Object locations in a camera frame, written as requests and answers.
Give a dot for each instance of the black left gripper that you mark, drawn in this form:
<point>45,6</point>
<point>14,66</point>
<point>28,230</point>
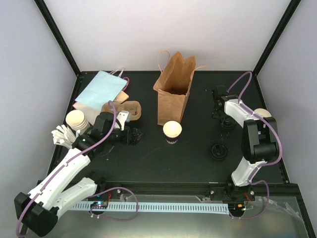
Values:
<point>127,140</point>

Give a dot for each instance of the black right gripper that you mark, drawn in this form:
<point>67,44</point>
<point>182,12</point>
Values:
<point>215,114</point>

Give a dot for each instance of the single black sleeved cup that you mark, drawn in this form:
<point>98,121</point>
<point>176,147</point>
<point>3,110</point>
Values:
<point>172,130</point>

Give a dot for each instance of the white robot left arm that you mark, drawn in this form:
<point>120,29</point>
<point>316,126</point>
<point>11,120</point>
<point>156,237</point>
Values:
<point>40,209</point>

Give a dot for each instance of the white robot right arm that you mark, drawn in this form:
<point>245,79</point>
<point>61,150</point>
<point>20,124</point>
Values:
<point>259,144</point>

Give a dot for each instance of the black coffee cup lid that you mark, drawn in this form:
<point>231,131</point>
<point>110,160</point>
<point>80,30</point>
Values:
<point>218,151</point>

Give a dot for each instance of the black lid stack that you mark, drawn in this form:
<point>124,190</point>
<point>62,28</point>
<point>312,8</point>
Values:
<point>228,123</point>

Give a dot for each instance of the brown pulp cup carrier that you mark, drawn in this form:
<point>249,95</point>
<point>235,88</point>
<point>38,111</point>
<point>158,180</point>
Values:
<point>133,107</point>

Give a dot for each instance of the small brown paper bag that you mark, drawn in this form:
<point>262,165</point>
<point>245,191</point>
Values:
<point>121,97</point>

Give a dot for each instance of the right paper cup stack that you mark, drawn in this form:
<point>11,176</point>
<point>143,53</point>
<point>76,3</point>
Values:
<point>263,112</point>

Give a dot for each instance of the paper cup stack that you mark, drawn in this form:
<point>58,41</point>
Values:
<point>263,112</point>
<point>77,120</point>

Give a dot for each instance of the light blue paper bag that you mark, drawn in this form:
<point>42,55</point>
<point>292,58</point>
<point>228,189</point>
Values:
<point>103,87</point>

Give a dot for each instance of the left paper cup stack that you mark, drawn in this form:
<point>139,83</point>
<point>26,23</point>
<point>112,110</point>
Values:
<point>77,120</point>

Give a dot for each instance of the white plastic cutlery bundle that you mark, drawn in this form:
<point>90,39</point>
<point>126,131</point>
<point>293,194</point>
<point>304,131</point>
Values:
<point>63,136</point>

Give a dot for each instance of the black aluminium rail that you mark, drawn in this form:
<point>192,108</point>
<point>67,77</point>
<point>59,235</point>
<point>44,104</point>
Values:
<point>213,190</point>

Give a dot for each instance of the light blue cable duct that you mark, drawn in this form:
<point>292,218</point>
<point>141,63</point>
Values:
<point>154,207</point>

